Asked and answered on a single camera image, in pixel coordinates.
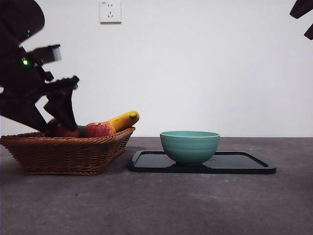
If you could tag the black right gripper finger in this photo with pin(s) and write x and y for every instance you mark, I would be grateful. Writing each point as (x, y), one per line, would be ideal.
(310, 33)
(303, 8)

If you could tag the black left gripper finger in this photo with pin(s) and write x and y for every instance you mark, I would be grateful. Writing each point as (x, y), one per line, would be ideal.
(22, 112)
(62, 107)

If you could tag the dark red plum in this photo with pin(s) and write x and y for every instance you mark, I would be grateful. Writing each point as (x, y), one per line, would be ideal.
(66, 132)

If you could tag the teal ribbed bowl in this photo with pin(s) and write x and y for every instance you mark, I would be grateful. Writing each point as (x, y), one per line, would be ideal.
(190, 149)

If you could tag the small green fruit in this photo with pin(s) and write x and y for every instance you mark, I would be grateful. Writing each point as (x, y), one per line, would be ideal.
(82, 131)

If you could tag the red apple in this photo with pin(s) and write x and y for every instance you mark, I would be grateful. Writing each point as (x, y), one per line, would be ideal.
(97, 130)

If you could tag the brown wicker basket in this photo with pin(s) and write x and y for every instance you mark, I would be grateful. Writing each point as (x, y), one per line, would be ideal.
(63, 156)

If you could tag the orange textured fruit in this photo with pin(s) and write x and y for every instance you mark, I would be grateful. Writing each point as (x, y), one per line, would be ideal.
(112, 128)

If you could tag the yellow banana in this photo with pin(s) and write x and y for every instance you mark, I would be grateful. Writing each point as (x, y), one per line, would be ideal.
(124, 120)

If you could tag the black rectangular tray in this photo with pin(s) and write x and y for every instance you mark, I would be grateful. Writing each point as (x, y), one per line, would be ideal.
(244, 164)

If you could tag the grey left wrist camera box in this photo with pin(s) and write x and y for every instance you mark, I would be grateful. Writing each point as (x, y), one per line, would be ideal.
(50, 54)

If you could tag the white wall socket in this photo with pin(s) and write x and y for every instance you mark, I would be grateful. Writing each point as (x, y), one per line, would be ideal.
(110, 12)

